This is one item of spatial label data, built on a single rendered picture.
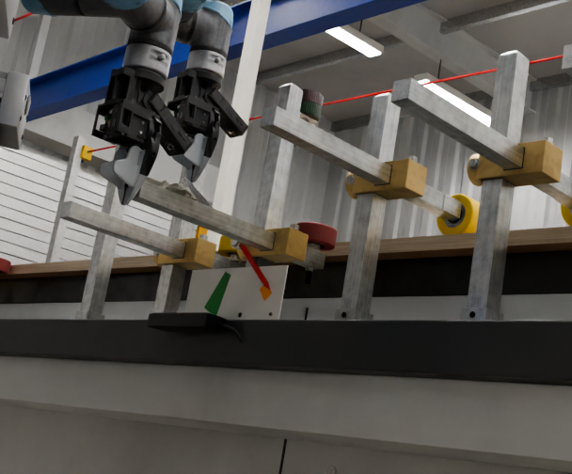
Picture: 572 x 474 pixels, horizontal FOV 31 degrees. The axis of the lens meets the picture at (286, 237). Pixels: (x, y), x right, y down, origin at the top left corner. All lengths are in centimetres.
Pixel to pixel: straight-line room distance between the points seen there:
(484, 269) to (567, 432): 27
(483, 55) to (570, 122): 111
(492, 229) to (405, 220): 1020
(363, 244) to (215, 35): 59
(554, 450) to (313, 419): 44
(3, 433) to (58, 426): 26
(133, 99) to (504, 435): 77
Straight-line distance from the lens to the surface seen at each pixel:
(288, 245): 181
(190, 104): 201
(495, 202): 156
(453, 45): 1031
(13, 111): 171
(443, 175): 1163
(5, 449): 284
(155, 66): 168
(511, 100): 161
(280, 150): 192
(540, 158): 153
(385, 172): 169
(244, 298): 186
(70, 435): 260
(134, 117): 165
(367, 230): 170
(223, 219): 176
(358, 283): 168
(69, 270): 270
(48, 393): 234
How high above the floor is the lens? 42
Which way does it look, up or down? 14 degrees up
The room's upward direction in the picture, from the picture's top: 10 degrees clockwise
